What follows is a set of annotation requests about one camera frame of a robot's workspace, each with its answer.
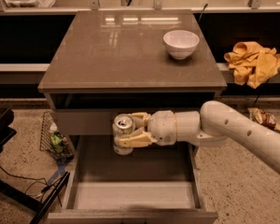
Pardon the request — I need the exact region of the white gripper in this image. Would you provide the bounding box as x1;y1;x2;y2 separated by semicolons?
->
117;110;176;147

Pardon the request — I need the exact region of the grey drawer cabinet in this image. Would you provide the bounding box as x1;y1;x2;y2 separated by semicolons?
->
37;9;228;161

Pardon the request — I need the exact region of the black chair base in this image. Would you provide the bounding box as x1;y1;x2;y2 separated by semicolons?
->
0;109;68;224

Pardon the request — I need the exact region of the silver green 7up can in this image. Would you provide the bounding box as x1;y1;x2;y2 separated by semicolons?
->
112;114;135;156

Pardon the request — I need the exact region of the yellow crumpled cloth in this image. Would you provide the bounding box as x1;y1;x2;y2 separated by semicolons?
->
224;41;280;89

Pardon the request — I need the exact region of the black cable on floor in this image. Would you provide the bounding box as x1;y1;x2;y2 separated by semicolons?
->
0;156;63;207

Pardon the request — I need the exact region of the top drawer with black handle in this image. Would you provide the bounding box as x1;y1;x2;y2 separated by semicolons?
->
51;109;203;135

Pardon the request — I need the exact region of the brown snack bag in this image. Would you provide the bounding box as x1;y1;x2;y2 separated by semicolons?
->
247;107;280;132

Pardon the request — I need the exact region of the white bowl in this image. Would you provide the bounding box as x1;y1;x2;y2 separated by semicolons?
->
163;30;200;60

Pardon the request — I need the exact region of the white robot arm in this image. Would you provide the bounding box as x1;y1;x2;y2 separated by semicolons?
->
113;101;280;174

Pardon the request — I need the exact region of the open middle drawer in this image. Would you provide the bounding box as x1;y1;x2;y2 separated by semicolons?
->
49;136;218;224

